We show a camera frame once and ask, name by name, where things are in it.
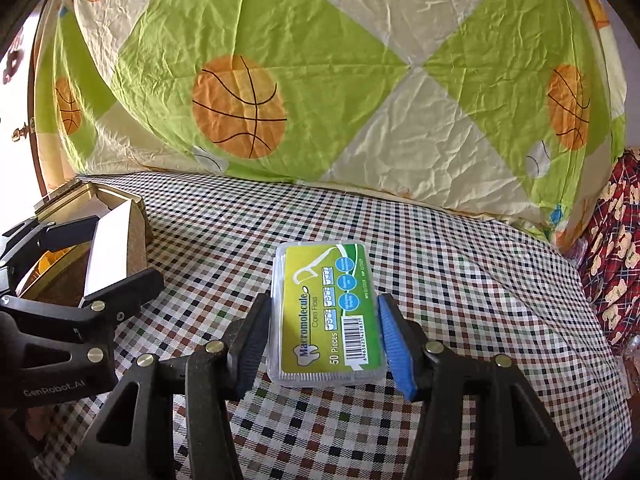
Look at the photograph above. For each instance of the clear floss pick box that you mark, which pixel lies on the clear floss pick box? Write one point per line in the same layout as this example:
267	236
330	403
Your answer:
325	310

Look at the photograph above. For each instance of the gold tin box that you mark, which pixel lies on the gold tin box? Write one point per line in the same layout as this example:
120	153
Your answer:
50	287

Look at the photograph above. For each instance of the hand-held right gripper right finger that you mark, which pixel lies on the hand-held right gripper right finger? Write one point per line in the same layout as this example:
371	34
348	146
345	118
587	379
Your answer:
395	345

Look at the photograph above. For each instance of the white and cork box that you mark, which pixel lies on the white and cork box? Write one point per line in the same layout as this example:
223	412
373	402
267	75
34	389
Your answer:
115	250

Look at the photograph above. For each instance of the brown wooden door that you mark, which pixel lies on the brown wooden door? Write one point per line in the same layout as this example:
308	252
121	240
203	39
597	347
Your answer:
45	160

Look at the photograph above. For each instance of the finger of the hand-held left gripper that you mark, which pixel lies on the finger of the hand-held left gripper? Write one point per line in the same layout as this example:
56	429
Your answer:
50	232
125	292

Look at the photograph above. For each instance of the checkered tablecloth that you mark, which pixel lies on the checkered tablecloth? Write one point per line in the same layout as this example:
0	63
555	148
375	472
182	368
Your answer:
475	310

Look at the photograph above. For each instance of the basketball print bedsheet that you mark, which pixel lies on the basketball print bedsheet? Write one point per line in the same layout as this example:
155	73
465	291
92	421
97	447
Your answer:
350	110

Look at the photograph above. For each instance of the brass door knob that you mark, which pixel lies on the brass door knob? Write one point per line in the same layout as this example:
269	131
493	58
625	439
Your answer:
21	135

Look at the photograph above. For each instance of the red plaid bear-print cloth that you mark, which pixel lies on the red plaid bear-print cloth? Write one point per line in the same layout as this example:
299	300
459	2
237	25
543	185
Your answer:
615	260

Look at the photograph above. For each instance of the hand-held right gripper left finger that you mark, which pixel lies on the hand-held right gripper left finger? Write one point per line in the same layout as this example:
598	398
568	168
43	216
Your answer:
250	345

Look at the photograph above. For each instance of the yellow round toy block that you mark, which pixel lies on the yellow round toy block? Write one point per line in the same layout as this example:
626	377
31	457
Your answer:
50	260

